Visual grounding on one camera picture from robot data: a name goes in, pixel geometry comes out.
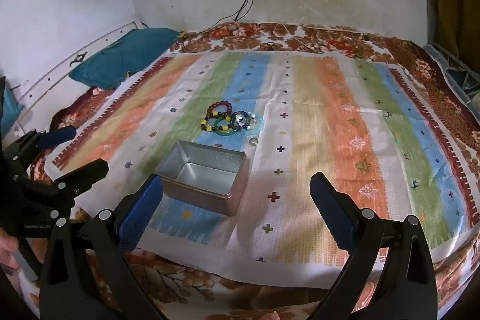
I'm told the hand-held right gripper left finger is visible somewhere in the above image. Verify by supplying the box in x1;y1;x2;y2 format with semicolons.
39;173;166;320

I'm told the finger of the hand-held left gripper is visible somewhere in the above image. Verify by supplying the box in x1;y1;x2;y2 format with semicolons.
4;126;78;177
13;159;110;219

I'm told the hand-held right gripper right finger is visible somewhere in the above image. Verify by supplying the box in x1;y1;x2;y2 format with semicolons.
309;172;439;320

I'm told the silver metal tin box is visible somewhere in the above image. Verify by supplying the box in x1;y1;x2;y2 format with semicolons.
155;140;249;217

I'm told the yellow and black bead bracelet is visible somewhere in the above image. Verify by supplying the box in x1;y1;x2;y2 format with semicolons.
200;112;233;135

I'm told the dark red bead bracelet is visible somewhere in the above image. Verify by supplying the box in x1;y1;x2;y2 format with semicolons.
205;100;235;119

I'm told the dark multicolour bead bracelet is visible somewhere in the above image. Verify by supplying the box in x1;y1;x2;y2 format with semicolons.
229;111;252;132

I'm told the person's left hand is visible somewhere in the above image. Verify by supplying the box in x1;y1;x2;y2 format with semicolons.
0;230;19;276

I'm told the teal cloth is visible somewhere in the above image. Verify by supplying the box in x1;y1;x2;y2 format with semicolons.
0;91;20;135

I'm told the white headboard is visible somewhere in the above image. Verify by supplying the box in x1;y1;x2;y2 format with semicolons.
11;20;145;126

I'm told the colourful striped mat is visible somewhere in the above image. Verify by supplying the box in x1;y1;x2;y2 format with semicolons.
47;50;479;277

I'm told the teal pillow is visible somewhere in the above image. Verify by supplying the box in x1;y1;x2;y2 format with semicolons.
69;28;181;91

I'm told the green jade bangle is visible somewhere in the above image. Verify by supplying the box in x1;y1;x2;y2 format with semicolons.
210;116;243;138

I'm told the grey checked cloth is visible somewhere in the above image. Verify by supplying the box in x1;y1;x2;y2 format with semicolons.
424;43;480;107

